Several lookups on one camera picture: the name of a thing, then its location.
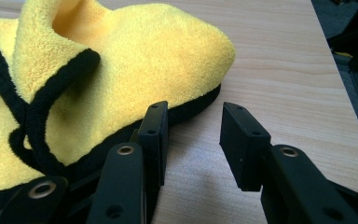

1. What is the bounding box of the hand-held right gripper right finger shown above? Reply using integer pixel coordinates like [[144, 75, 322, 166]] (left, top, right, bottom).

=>
[[219, 101, 358, 224]]

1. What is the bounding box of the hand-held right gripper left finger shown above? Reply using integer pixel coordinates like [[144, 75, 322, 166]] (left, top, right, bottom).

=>
[[86, 100, 170, 224]]

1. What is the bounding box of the yellow towel with black trim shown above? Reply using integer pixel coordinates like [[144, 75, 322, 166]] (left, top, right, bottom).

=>
[[0, 0, 237, 216]]

